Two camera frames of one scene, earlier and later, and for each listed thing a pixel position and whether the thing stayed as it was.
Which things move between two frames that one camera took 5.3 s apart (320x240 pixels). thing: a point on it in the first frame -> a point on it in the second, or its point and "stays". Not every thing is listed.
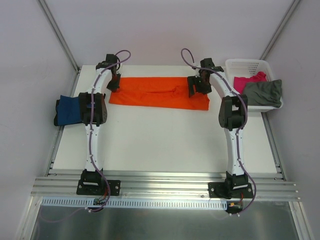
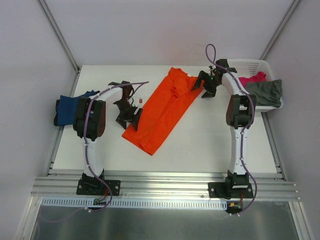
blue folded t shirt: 68,110 stays
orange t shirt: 165,92 -> 164,112
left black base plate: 98,187 stays
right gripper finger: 192,80 -> 202,76
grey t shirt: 265,93 stays
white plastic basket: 248,68 stays
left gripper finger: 113,85 -> 123,118
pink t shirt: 239,82 stays
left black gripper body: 113,85 -> 128,115
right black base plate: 228,190 stays
